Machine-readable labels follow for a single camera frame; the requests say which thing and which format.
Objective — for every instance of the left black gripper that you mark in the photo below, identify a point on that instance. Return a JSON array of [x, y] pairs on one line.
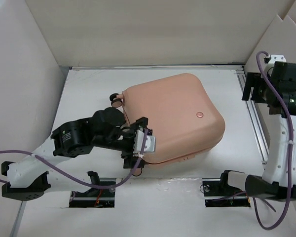
[[129, 161]]

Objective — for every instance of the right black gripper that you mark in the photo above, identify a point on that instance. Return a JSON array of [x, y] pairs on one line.
[[252, 80]]

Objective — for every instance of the pink hard-shell suitcase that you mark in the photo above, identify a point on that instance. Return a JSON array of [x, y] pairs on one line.
[[181, 115]]

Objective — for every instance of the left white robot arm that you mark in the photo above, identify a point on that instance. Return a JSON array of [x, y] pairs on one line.
[[37, 173]]

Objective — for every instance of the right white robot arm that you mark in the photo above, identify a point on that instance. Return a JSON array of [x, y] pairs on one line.
[[278, 181]]

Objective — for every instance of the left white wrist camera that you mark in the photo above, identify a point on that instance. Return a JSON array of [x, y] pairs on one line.
[[144, 143]]

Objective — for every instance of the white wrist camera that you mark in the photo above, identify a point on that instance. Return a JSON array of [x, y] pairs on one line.
[[144, 143], [270, 61]]

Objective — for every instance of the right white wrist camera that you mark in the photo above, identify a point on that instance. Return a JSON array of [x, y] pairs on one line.
[[270, 61]]

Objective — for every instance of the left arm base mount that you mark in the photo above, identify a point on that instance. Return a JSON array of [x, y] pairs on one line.
[[94, 198]]

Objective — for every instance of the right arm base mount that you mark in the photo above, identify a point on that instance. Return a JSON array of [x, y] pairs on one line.
[[218, 193]]

